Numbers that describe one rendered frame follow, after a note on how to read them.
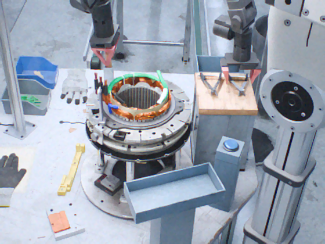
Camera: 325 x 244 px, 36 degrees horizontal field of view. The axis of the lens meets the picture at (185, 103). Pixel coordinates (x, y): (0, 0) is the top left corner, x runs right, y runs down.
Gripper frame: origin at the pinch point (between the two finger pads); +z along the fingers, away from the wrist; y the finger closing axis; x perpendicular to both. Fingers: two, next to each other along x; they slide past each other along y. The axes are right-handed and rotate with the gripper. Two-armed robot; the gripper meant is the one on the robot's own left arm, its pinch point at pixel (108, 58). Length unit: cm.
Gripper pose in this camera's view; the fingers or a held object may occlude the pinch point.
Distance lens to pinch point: 154.2
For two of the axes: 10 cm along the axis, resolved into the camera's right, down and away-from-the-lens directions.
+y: -1.5, 6.3, -7.6
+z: 0.2, 7.7, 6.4
